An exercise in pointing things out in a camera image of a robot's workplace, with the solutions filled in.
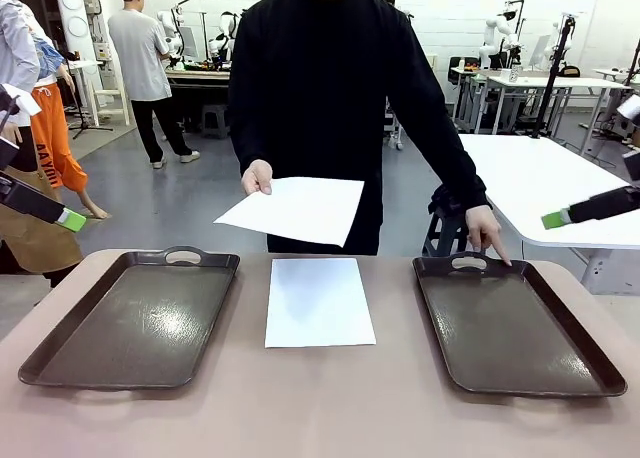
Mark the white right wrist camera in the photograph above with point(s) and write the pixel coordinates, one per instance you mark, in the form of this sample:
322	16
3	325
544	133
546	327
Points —
631	110

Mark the white tower air conditioner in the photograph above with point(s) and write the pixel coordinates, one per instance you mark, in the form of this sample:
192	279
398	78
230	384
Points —
75	23

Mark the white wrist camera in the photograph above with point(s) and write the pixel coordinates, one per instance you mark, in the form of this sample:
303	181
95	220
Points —
631	110
25	105

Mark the black yellow bag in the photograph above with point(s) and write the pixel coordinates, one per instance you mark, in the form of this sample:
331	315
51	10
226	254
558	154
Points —
570	72

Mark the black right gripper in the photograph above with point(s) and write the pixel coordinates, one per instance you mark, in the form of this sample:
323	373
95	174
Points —
607	204

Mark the computer monitor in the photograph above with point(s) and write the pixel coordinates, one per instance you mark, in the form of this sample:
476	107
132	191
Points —
540	50
189	40

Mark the wooden top workbench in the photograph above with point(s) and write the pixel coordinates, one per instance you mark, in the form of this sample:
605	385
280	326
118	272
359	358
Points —
200	75

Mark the man in grey t-shirt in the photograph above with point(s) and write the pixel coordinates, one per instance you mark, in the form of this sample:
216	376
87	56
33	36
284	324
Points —
140	53

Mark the white drawer cabinet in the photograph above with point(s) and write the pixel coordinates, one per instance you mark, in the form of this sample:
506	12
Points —
433	63

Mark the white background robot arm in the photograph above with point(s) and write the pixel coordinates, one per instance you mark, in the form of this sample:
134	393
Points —
555	26
230	25
492	28
165	18

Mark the black stool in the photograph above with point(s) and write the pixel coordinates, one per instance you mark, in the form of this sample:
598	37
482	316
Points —
442	234

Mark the brown plastic serving tray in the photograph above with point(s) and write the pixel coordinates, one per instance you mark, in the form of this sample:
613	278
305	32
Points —
510	333
130	323

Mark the figure in orange trousers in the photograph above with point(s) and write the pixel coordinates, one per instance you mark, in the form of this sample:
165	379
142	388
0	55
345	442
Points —
50	138

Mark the large white table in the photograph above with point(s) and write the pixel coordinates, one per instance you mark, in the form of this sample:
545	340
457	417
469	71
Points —
525	178

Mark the white A4 paper sheet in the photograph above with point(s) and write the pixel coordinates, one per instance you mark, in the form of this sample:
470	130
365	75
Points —
300	208

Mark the grey plastic stool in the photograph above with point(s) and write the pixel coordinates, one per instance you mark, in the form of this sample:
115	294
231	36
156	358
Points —
215	115

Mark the person's left forearm black sleeve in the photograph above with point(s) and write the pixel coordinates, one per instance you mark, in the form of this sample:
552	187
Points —
457	173

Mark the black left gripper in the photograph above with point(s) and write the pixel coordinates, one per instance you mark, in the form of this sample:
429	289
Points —
25	198

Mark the person's left hand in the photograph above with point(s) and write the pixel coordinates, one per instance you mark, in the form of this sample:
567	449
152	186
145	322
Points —
482	225

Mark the white A4 paper stack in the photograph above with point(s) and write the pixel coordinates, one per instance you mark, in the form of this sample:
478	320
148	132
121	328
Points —
320	303

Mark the black tripod pole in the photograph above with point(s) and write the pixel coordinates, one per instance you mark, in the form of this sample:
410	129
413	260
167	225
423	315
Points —
552	85

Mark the person's right hand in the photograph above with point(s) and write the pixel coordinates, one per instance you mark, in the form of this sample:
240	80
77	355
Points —
256	177

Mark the long white desk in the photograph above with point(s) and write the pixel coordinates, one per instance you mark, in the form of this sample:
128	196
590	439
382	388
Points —
550	82

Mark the person's right forearm black sleeve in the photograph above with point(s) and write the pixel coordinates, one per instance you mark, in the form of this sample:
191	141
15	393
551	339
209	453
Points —
247	138

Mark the person in black sweater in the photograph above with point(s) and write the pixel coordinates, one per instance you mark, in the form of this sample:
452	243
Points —
325	78

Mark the person in brown apron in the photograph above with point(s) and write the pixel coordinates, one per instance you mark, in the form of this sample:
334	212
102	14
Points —
30	243

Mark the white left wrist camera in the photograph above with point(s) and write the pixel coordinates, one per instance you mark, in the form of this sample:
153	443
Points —
25	105

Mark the white patterned cup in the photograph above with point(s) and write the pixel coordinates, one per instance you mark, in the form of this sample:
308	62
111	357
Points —
515	74

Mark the white step stool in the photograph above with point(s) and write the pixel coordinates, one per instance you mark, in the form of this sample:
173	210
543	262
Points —
111	112

